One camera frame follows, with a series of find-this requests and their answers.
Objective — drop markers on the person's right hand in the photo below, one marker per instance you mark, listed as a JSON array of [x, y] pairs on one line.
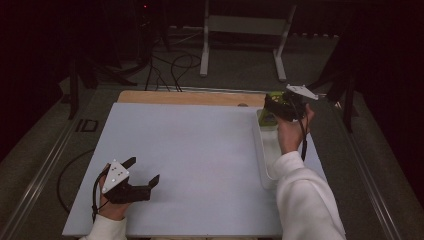
[[290, 136]]

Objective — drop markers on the black tripod stand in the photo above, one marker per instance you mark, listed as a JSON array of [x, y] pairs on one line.
[[348, 103], [74, 90]]

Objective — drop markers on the person's left hand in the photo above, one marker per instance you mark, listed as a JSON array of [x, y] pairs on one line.
[[115, 210]]

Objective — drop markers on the white metal stand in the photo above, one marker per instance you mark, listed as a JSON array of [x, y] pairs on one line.
[[246, 25]]

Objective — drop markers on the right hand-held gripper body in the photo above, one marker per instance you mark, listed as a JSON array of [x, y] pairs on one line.
[[288, 106]]

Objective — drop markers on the green phone with cartoon case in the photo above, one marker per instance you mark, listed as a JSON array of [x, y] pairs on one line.
[[266, 118]]

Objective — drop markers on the pale grey board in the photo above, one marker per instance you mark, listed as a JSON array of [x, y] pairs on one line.
[[200, 160]]

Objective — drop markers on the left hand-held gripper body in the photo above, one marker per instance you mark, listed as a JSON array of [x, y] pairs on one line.
[[126, 193]]

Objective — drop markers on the long white plastic tray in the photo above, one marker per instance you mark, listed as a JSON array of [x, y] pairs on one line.
[[268, 150]]

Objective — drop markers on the metal floor rail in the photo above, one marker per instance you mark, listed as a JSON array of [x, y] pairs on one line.
[[40, 173], [370, 180]]

